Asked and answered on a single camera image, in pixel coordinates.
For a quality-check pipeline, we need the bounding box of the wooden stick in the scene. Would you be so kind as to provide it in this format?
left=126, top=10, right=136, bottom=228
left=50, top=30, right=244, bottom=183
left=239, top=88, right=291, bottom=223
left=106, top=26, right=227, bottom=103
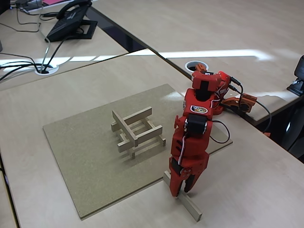
left=163, top=171, right=203, bottom=222
left=117, top=125, right=164, bottom=153
left=111, top=110, right=139, bottom=146
left=111, top=106, right=152, bottom=133
left=118, top=133, right=136, bottom=160
left=147, top=120, right=166, bottom=147

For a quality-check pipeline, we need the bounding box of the brown MDF board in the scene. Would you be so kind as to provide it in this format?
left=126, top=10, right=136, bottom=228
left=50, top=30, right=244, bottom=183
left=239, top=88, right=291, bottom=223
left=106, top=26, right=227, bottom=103
left=42, top=83, right=234, bottom=221

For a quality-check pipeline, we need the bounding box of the black office chair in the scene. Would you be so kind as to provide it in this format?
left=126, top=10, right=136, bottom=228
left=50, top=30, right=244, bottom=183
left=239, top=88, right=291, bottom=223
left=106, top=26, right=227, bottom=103
left=281, top=102, right=304, bottom=164

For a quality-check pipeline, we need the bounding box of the black clamp-mounted stand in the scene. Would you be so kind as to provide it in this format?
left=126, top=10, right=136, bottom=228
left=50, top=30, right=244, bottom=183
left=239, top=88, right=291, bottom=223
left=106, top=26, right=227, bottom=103
left=286, top=54, right=304, bottom=97

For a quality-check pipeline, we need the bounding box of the black desk phone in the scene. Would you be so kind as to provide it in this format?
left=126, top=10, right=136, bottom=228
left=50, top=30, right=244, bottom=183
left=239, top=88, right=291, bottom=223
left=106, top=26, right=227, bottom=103
left=46, top=0, right=98, bottom=43

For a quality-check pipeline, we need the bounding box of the pink paper sheet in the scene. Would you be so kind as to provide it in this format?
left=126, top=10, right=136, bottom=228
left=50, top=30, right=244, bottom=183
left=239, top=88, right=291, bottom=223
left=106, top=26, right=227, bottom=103
left=42, top=0, right=70, bottom=5

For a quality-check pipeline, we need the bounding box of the dark monitor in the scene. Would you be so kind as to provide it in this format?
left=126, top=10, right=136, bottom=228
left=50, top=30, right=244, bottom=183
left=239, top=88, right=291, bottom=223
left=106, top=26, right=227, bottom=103
left=0, top=0, right=12, bottom=15

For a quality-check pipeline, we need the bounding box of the black plugged robot cable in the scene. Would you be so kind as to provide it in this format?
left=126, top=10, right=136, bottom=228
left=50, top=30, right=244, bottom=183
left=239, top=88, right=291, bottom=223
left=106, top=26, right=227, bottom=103
left=228, top=85, right=242, bottom=106
left=230, top=77, right=244, bottom=105

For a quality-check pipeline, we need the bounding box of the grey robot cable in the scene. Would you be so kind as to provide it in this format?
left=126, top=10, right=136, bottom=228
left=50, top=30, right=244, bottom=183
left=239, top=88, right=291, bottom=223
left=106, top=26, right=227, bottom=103
left=255, top=101, right=272, bottom=133

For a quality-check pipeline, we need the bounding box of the empty white cable grommet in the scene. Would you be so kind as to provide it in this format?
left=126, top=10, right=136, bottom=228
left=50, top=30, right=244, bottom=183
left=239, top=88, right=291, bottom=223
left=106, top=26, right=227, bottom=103
left=184, top=60, right=209, bottom=73

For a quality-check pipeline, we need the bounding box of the white cable grommet with cables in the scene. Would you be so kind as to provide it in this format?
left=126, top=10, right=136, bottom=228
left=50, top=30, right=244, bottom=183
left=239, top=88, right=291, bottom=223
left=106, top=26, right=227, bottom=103
left=34, top=64, right=59, bottom=76

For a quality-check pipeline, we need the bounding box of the black phone cable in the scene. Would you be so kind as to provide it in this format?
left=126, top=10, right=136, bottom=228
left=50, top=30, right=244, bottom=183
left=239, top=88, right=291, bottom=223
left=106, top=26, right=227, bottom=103
left=42, top=35, right=72, bottom=72

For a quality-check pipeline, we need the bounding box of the pale grey-green cable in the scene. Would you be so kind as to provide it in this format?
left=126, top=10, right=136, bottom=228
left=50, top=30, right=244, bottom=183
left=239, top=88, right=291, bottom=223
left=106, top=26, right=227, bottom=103
left=37, top=2, right=52, bottom=72

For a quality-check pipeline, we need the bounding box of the black desk cable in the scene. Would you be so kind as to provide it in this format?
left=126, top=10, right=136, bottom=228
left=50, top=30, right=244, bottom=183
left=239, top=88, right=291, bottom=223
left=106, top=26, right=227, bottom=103
left=0, top=52, right=40, bottom=72
left=0, top=61, right=41, bottom=83

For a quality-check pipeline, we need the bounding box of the thin black cable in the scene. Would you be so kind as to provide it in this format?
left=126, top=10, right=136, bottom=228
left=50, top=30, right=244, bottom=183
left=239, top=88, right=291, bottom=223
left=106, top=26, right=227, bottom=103
left=0, top=7, right=41, bottom=33

